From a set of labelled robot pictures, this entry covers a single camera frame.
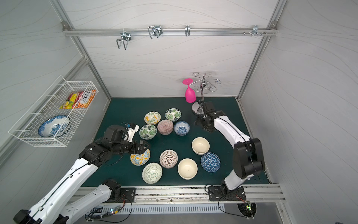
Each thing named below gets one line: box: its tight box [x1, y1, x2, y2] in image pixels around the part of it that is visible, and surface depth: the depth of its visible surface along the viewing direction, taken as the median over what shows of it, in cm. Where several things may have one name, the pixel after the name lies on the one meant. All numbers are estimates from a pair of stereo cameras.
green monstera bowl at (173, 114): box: [165, 107, 182, 122], surface depth 109 cm
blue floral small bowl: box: [173, 120, 191, 137], surface depth 101 cm
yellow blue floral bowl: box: [130, 148, 151, 167], surface depth 87 cm
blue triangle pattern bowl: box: [200, 151, 221, 173], surface depth 85 cm
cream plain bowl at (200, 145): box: [191, 136, 211, 156], surface depth 90 cm
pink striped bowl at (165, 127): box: [157, 119, 174, 136], surface depth 100 cm
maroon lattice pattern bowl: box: [159, 149, 179, 169], surface depth 86 cm
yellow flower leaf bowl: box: [143, 111, 162, 126], surface depth 106 cm
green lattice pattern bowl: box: [141, 162, 163, 185], surface depth 81 cm
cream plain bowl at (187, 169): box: [177, 158, 199, 181], surface depth 82 cm
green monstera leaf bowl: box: [138, 124, 158, 140], surface depth 100 cm
